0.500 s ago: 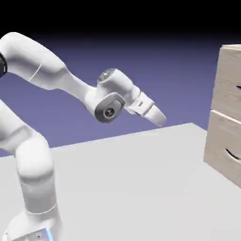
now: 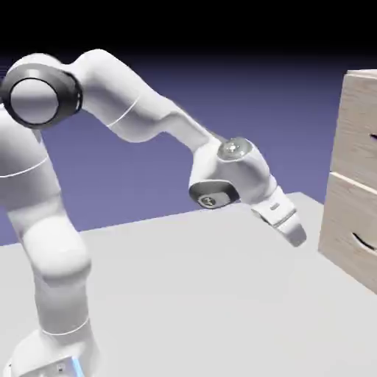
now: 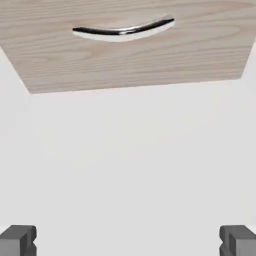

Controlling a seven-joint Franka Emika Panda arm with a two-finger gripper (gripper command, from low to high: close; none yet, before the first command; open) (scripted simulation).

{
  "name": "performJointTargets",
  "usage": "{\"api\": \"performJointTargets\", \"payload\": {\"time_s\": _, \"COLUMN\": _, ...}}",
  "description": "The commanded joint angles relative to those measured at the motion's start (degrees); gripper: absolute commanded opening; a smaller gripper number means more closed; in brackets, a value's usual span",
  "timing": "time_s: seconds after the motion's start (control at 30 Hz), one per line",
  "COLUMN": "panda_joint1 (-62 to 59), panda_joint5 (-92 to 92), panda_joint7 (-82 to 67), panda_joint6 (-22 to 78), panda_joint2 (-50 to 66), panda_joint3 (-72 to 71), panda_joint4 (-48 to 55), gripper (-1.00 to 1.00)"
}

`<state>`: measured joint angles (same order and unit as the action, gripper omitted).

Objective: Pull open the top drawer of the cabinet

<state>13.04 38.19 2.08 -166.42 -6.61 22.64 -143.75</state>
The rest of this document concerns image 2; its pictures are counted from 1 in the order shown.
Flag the light wood cabinet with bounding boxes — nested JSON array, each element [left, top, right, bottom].
[[317, 68, 377, 296]]

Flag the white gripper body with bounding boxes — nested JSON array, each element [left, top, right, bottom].
[[250, 208, 308, 248]]

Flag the light wood drawer front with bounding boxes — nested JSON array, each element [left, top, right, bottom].
[[318, 172, 377, 296], [329, 74, 377, 190]]

